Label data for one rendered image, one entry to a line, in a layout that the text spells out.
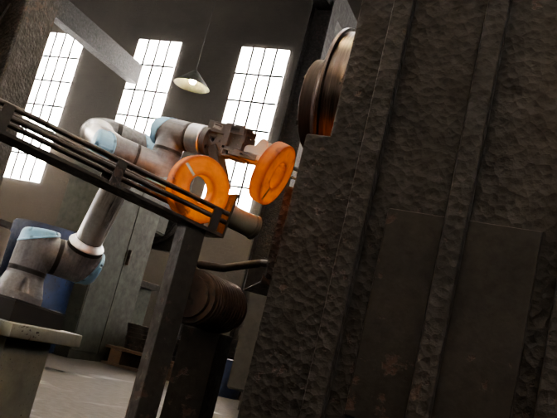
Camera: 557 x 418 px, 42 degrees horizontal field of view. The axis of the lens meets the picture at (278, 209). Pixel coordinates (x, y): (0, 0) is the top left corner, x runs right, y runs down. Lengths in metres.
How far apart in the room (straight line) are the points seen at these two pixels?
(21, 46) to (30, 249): 2.78
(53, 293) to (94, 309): 0.36
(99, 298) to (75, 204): 0.74
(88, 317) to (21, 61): 1.89
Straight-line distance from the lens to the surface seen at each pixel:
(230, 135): 1.75
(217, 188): 1.65
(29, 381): 2.34
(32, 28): 5.02
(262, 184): 1.65
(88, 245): 2.31
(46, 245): 2.32
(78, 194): 5.70
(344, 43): 2.00
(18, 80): 4.94
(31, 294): 2.29
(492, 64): 1.55
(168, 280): 1.60
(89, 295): 5.49
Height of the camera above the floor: 0.40
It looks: 11 degrees up
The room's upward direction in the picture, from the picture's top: 14 degrees clockwise
